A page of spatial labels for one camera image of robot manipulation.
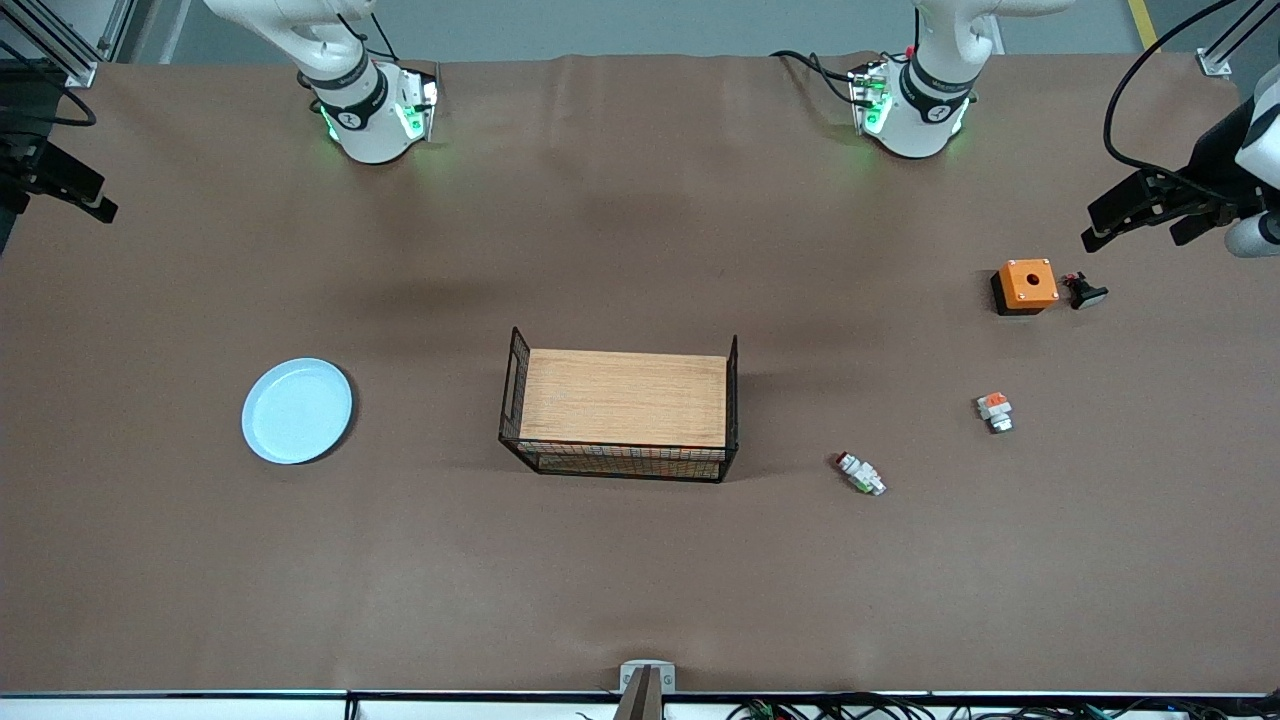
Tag light blue round plate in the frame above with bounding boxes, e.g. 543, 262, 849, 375
241, 358, 354, 466

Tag grey metal camera bracket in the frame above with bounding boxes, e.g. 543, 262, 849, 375
619, 660, 677, 720

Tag tangled black cables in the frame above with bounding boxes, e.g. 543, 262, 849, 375
730, 695, 1280, 720

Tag black push button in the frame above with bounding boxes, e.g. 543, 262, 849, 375
1062, 271, 1109, 311

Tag orange button enclosure box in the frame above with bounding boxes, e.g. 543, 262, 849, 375
990, 259, 1059, 317

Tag wooden board basket insert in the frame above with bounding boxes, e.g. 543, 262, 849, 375
518, 348, 729, 448

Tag black base cable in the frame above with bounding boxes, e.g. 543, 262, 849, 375
770, 50, 863, 106

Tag aluminium frame profile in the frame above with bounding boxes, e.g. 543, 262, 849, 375
0, 0, 101, 89
1197, 0, 1280, 79

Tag black wire wooden rack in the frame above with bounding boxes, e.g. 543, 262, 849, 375
498, 326, 741, 484

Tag white red contact block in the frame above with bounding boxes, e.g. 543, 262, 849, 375
835, 451, 887, 497

